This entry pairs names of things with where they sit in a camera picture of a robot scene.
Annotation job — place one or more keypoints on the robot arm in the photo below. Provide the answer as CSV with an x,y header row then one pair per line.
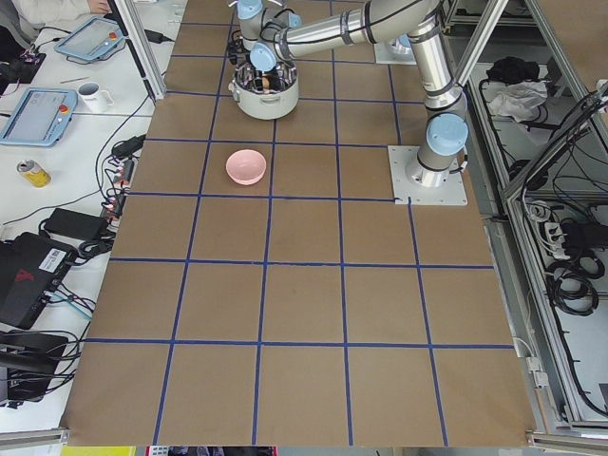
x,y
272,39
254,15

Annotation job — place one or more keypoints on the yellow can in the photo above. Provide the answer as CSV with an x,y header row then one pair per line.
x,y
34,173

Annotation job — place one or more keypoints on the white cloth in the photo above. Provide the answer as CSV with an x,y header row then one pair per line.
x,y
521,102

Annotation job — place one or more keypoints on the aluminium frame post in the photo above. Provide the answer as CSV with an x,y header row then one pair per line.
x,y
132,29

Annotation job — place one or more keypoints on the pink bowl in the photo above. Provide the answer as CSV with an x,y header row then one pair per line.
x,y
246,166

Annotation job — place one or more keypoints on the white power strip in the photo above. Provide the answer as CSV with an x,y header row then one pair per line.
x,y
547,228

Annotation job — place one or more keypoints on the pale green cooking pot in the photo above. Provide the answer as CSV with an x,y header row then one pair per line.
x,y
274,103

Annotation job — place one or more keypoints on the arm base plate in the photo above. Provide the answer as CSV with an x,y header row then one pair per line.
x,y
397,51
414,184

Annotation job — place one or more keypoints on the near teach pendant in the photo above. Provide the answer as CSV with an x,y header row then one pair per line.
x,y
40,118

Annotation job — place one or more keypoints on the black docking station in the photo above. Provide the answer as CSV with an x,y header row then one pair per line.
x,y
71,224

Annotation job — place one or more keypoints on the teach pendant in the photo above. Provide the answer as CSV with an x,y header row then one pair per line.
x,y
94,40
40,118

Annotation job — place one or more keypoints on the far teach pendant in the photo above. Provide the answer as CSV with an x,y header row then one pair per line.
x,y
94,40

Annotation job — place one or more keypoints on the black clothing pile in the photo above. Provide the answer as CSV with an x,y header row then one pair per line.
x,y
513,70

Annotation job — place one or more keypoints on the white mug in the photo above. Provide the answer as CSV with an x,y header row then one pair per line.
x,y
98,100

